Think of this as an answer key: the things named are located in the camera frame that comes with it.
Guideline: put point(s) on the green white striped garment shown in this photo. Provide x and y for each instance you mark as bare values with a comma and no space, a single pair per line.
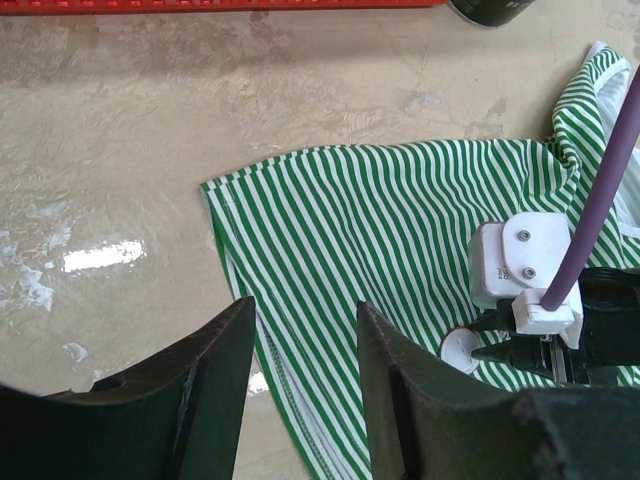
311,233

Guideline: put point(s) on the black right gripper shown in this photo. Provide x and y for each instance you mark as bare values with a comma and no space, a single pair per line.
427,420

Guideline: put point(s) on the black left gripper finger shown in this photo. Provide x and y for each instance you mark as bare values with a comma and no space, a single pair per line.
174,415

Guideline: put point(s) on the red plastic shopping basket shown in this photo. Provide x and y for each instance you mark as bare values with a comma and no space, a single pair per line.
112,7

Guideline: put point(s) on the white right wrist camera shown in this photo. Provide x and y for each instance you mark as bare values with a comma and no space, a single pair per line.
517,260

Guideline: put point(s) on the black wrapped toilet roll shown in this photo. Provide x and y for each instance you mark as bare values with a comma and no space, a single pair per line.
489,13

